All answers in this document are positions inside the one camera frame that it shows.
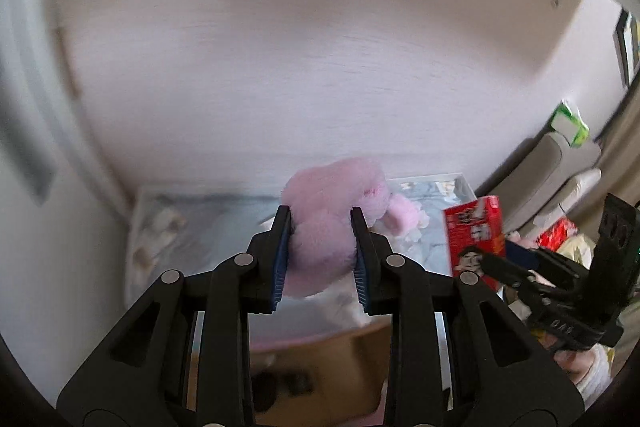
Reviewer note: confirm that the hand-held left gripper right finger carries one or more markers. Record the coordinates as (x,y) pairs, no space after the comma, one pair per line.
(361,272)

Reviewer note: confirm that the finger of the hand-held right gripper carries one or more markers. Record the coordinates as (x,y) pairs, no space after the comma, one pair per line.
(505,272)
(522,257)

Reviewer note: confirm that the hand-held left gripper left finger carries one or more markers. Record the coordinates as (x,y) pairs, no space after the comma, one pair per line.
(281,252)

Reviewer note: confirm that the red printed box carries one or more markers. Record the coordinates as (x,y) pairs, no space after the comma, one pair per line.
(472,227)

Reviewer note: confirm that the pink plush toy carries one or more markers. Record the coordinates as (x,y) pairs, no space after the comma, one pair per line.
(325,212)

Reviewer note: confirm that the pink striped cardboard box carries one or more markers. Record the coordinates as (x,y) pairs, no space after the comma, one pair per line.
(325,362)

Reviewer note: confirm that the person's right forearm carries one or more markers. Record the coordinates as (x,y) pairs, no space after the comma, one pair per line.
(595,377)

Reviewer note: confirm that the blue floral cloth desktop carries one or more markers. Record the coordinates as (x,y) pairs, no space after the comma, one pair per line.
(200,217)

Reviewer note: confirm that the person's right hand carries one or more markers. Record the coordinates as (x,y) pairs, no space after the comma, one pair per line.
(570,362)

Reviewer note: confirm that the red snack packet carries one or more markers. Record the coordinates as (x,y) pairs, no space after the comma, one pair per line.
(554,234)

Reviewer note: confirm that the grey sofa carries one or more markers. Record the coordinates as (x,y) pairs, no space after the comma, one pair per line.
(545,167)

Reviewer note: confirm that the green tissue packet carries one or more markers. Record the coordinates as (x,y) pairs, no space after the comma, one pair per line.
(569,124)

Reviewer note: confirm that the dark picture frame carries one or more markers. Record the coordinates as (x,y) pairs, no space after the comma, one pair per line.
(627,49)

